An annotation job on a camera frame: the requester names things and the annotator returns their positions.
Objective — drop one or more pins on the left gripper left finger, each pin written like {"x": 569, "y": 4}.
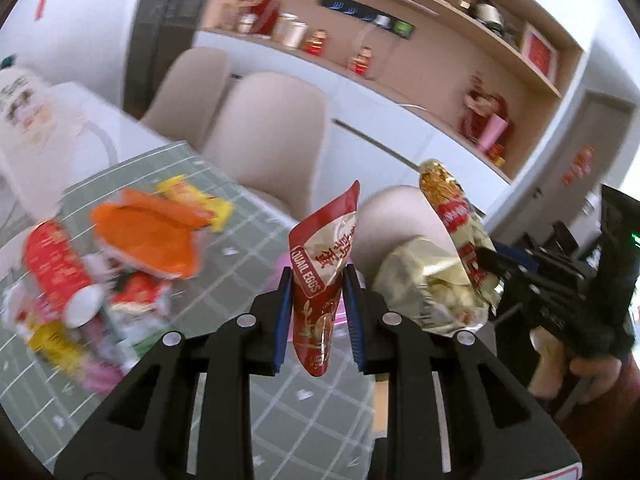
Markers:
{"x": 266, "y": 347}

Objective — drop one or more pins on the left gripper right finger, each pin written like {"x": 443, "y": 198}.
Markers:
{"x": 364, "y": 310}

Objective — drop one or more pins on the red quail eggs snack bag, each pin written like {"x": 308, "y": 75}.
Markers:
{"x": 319, "y": 248}

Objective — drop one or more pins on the gold red snack wrapper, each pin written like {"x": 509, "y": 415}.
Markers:
{"x": 463, "y": 225}

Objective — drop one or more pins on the person's right hand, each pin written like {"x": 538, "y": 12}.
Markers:
{"x": 555, "y": 363}

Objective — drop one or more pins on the beige chair near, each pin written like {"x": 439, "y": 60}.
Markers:
{"x": 391, "y": 218}

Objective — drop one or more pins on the beige chair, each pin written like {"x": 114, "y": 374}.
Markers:
{"x": 184, "y": 106}
{"x": 391, "y": 218}
{"x": 269, "y": 136}

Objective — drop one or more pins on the orange snack bag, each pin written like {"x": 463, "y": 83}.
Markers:
{"x": 152, "y": 233}

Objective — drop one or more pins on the red white snack wrapper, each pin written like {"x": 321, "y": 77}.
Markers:
{"x": 139, "y": 293}

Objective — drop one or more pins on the dark door with ornament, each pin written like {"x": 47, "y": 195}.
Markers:
{"x": 557, "y": 185}

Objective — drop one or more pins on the yellow snack wrapper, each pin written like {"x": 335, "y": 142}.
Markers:
{"x": 216, "y": 210}

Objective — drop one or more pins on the white sideboard cabinet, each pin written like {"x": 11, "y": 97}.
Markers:
{"x": 370, "y": 139}

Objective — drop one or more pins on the beige chair middle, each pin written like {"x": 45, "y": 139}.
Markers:
{"x": 269, "y": 136}

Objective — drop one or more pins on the red cylindrical cup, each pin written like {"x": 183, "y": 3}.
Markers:
{"x": 69, "y": 289}

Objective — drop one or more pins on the pink bouquet doll decoration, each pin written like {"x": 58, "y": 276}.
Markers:
{"x": 485, "y": 121}

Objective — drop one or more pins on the yellow wrapper near edge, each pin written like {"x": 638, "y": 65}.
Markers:
{"x": 61, "y": 352}

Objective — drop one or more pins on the beige chair far left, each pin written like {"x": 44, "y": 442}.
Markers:
{"x": 184, "y": 106}

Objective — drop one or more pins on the red framed picture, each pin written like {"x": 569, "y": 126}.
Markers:
{"x": 538, "y": 51}

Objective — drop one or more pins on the red figurine on shelf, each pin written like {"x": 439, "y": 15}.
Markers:
{"x": 314, "y": 44}

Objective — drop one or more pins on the white metal canister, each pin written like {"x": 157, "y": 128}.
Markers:
{"x": 288, "y": 31}

